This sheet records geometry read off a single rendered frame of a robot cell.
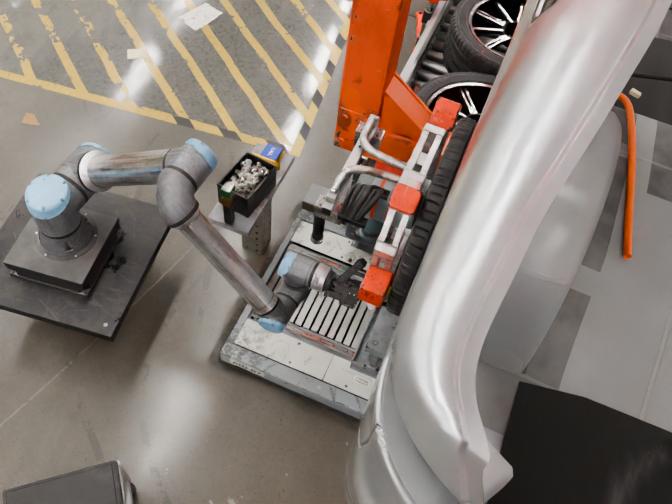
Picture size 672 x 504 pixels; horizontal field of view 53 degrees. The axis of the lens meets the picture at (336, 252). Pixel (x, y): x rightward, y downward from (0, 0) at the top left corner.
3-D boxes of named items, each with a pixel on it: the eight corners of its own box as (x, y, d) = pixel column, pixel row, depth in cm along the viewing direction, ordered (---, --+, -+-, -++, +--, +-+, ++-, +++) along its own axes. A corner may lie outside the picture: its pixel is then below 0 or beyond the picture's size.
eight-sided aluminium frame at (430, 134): (375, 320, 222) (404, 225, 177) (356, 312, 223) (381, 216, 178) (425, 203, 251) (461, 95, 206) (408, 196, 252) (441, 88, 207)
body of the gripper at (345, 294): (358, 305, 226) (325, 292, 228) (367, 282, 225) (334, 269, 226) (354, 310, 219) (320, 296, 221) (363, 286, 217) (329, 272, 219)
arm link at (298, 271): (287, 259, 233) (287, 243, 224) (320, 272, 231) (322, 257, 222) (275, 280, 228) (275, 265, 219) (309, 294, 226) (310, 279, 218)
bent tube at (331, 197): (386, 225, 194) (392, 202, 185) (325, 201, 197) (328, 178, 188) (405, 182, 204) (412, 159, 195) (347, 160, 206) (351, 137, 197)
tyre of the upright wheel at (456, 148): (489, 285, 167) (553, 97, 196) (401, 250, 170) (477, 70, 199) (439, 365, 225) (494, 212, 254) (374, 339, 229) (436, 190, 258)
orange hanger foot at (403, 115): (492, 205, 261) (521, 145, 232) (368, 159, 268) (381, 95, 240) (502, 176, 270) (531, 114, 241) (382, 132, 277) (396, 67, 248)
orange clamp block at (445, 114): (451, 132, 205) (462, 104, 203) (427, 123, 206) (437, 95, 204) (452, 133, 212) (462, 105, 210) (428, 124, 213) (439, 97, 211)
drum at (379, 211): (406, 241, 216) (414, 215, 204) (345, 217, 219) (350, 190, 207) (419, 209, 224) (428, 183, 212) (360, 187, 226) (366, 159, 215)
